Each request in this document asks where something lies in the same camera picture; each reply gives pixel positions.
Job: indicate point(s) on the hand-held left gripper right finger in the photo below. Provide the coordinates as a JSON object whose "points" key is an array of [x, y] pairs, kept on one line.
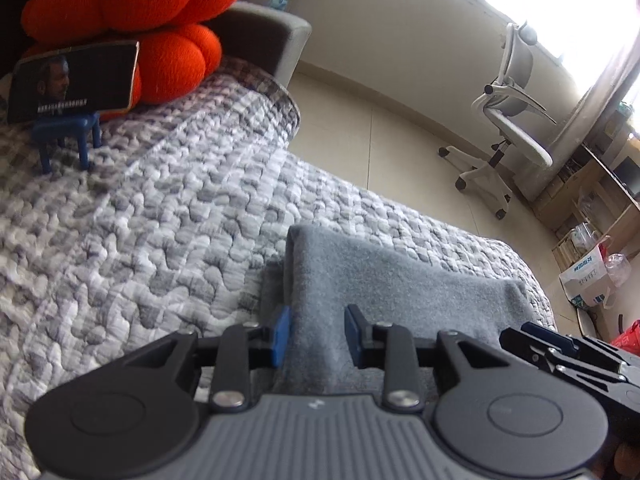
{"points": [[352, 335]]}

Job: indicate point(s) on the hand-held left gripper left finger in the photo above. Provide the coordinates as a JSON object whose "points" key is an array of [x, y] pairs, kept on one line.
{"points": [[282, 335]]}

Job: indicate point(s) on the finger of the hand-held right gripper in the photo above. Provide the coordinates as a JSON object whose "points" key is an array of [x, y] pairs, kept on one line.
{"points": [[575, 364], [550, 336]]}

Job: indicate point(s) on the grey knit sweater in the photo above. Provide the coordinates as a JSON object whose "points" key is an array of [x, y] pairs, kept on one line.
{"points": [[400, 280]]}

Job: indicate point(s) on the red box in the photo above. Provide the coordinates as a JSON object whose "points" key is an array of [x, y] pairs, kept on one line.
{"points": [[631, 335]]}

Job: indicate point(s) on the clear plastic bag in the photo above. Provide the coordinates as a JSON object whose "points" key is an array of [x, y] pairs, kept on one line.
{"points": [[617, 270]]}

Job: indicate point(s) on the wooden desk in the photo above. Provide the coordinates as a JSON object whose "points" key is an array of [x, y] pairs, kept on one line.
{"points": [[595, 185]]}

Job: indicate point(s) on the grey checked quilted blanket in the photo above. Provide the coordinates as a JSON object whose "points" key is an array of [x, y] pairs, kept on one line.
{"points": [[150, 220]]}

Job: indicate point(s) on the black monitor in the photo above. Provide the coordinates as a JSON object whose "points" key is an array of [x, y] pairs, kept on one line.
{"points": [[631, 170]]}

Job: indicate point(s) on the white office chair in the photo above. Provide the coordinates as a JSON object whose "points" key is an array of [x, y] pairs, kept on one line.
{"points": [[520, 140]]}

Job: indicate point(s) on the beige curtain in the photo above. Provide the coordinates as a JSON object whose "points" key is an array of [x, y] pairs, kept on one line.
{"points": [[575, 135]]}

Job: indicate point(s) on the blue phone stand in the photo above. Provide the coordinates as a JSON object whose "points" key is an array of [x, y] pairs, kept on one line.
{"points": [[65, 125]]}

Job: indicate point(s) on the smartphone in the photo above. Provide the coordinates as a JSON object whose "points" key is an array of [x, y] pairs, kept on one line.
{"points": [[90, 80]]}

